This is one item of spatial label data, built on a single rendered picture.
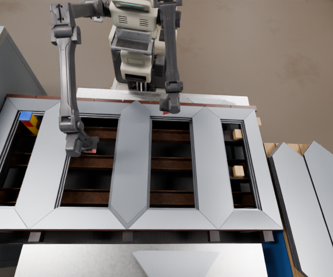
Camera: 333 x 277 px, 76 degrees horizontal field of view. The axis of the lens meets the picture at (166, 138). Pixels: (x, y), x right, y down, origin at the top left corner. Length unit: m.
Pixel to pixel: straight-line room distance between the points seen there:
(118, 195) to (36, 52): 2.46
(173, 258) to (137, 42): 1.24
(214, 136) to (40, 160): 0.98
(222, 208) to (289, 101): 2.10
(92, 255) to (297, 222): 1.04
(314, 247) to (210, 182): 0.58
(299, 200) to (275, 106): 1.68
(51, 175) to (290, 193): 1.28
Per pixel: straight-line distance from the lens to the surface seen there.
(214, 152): 1.28
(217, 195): 1.20
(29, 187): 1.29
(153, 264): 1.18
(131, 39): 1.51
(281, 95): 3.06
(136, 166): 1.19
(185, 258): 1.19
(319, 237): 1.41
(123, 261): 1.22
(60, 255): 1.28
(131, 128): 1.29
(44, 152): 1.34
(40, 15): 3.82
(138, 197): 1.14
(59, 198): 1.24
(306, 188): 1.45
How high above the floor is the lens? 1.96
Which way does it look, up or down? 62 degrees down
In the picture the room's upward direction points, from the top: 10 degrees clockwise
